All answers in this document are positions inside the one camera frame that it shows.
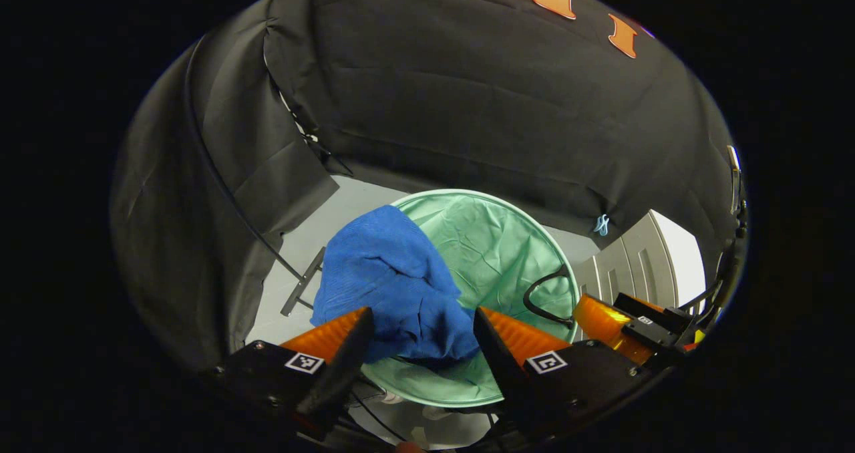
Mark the black backdrop cloth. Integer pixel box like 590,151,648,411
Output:
110,0,743,373

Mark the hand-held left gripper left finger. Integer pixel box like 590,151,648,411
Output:
214,306,376,440

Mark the white ribbed panel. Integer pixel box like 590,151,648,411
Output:
574,209,707,308

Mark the black cable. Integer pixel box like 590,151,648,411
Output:
678,276,729,313

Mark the black clothes rack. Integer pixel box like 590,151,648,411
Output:
184,35,328,317

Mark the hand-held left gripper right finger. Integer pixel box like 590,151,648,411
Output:
473,306,659,435

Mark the green laundry hamper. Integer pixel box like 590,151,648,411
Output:
361,189,580,408

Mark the blue corduroy jacket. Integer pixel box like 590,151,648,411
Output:
311,204,482,367

